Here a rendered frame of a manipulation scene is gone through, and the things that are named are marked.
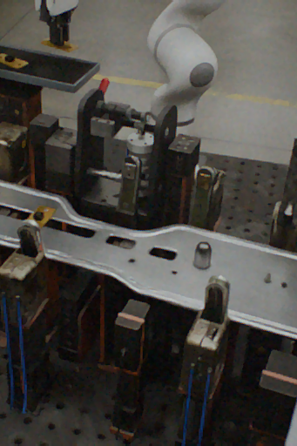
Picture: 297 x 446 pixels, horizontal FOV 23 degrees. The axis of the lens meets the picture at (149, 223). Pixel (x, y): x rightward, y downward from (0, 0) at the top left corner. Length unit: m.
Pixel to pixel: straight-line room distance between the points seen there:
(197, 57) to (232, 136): 2.18
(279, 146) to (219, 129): 0.34
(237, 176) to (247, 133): 1.75
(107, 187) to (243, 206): 0.57
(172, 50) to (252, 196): 0.56
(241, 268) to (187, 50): 0.60
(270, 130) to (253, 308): 2.78
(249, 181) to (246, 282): 0.89
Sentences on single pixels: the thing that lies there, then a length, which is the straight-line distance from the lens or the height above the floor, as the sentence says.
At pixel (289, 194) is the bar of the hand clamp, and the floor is 1.10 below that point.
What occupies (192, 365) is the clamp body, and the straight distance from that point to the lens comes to 1.17.
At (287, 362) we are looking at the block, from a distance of 1.23.
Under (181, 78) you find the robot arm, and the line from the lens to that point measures 1.75.
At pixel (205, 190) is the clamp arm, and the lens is 1.45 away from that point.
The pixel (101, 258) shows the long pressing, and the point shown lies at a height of 1.00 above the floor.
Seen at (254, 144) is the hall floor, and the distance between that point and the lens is 3.85.
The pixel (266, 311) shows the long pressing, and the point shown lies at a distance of 1.28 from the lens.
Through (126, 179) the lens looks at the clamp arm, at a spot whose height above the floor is 1.06.
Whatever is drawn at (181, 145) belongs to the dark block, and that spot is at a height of 1.12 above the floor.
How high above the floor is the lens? 1.85
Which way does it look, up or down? 36 degrees down
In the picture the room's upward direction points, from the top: 3 degrees clockwise
